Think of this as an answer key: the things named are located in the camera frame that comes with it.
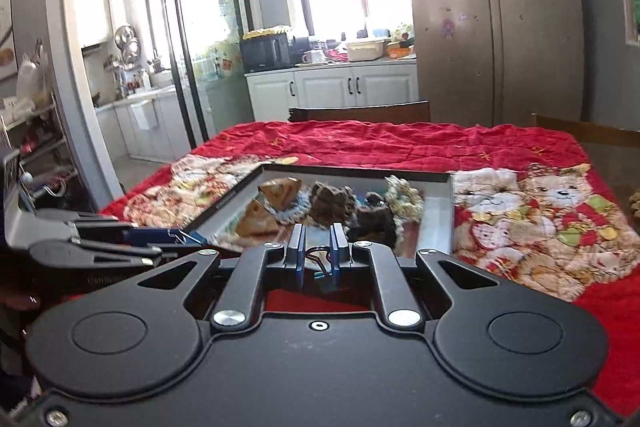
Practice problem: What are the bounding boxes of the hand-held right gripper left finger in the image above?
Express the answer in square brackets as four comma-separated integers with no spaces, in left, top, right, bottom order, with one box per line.
[132,223,307,334]

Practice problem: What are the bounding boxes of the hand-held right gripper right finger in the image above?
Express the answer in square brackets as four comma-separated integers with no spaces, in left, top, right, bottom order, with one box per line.
[330,223,508,334]

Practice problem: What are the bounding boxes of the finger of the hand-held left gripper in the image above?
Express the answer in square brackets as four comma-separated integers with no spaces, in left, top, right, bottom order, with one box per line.
[35,208,173,244]
[29,239,178,269]

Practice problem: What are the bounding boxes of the teal binder clip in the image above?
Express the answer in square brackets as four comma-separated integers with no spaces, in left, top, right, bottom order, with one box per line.
[305,246,336,293]

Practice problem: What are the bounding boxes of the light blue scrunchie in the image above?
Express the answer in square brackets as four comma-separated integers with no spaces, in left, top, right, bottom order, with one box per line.
[265,197,313,228]

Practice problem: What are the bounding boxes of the brown fuzzy hair clip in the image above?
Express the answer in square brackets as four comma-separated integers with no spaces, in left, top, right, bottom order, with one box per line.
[307,182,358,225]
[347,192,398,250]

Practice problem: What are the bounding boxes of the tan triangular hair clip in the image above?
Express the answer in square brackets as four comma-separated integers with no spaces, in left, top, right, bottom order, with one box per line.
[235,199,278,238]
[257,177,303,210]

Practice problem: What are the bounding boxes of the cream scrunchie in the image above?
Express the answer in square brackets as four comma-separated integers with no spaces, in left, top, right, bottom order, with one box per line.
[385,175,425,233]

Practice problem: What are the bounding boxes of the black shallow box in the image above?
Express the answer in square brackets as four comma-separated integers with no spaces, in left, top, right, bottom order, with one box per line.
[192,163,457,290]

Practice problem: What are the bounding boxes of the person's left hand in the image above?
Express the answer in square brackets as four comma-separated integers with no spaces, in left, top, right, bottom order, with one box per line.
[0,289,43,313]

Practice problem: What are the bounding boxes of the glossy printed board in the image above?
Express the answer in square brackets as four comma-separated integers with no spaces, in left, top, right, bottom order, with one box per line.
[210,179,426,258]

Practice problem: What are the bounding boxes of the white hanging bin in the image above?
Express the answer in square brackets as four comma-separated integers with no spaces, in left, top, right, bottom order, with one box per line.
[131,99,158,130]

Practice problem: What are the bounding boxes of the wooden chair back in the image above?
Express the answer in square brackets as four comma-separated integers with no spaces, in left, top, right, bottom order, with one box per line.
[289,101,431,124]

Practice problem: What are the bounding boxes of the white kitchen cabinet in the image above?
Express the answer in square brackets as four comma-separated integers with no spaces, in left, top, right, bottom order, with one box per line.
[245,59,418,122]

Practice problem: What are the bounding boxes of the steel pot lids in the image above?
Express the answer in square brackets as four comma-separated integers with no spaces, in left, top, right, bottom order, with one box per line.
[114,24,141,62]

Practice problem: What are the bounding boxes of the black-framed sliding glass door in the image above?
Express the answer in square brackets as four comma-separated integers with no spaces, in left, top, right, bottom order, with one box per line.
[142,0,251,148]

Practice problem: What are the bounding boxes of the black microwave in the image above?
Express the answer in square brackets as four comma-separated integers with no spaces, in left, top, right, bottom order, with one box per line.
[239,33,291,74]

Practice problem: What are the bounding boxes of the cream plastic container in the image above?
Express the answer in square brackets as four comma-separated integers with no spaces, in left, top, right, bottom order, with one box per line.
[346,39,386,62]

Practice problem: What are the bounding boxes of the yellow lace cover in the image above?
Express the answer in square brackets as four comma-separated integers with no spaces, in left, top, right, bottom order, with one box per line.
[242,25,291,40]

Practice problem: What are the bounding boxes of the silver double-door refrigerator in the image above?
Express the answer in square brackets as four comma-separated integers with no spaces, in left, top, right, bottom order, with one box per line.
[395,0,586,128]

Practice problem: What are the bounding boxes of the metal wire rack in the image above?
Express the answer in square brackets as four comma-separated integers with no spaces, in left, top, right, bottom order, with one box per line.
[0,92,81,218]

